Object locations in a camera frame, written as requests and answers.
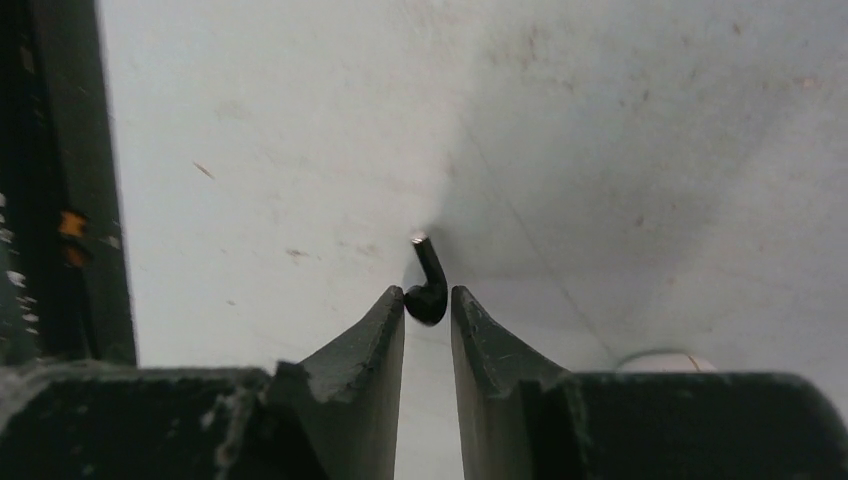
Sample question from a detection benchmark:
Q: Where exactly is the black earbud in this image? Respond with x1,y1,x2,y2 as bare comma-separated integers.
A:
404,232,448,327

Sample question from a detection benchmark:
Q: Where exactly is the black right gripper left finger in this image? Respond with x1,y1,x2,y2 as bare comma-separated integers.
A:
1,286,405,479

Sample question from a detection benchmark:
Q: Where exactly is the white earbud charging case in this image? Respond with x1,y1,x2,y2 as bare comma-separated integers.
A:
616,350,717,373

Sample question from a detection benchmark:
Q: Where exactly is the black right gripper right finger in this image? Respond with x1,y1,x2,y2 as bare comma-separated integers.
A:
451,286,847,479

